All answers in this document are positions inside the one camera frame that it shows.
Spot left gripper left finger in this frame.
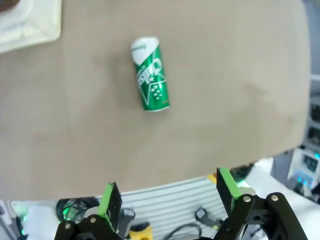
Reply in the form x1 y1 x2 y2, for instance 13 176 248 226
55 181 126 240

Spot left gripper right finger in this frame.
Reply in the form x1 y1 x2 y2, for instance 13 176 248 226
214 166 308 240

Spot green soda can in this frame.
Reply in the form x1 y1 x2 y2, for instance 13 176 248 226
129 36 171 113

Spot cream shopping basket brown rim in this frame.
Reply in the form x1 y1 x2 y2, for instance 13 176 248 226
0 0 62 54

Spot black connector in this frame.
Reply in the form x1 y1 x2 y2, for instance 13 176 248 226
194 206 217 223

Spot yellow plastic part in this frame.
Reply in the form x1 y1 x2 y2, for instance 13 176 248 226
129 223 154 240

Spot ribbed aluminium plate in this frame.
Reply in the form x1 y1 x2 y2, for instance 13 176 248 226
119 174 227 240

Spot grey electronic control box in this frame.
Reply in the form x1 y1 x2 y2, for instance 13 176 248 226
287 147 320 195

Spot grey equipment rack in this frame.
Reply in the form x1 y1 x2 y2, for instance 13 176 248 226
306 74 320 148

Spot black cable bundle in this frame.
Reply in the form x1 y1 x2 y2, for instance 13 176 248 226
56 197 102 223

